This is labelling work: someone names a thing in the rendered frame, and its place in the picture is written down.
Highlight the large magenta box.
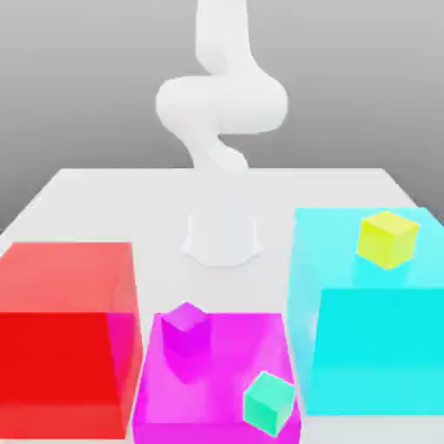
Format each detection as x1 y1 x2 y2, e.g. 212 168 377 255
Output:
132 312 302 444

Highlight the small green cube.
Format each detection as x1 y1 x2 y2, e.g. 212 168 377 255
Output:
242 370 296 438

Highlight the large cyan box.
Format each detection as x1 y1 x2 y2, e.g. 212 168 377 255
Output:
286 206 444 416

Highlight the small yellow cube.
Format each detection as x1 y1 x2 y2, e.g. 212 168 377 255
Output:
356 210 421 271

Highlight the small magenta cube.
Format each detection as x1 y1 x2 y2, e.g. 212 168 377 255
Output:
160 301 212 385

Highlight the large red box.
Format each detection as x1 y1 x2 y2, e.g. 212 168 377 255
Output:
0 241 144 441

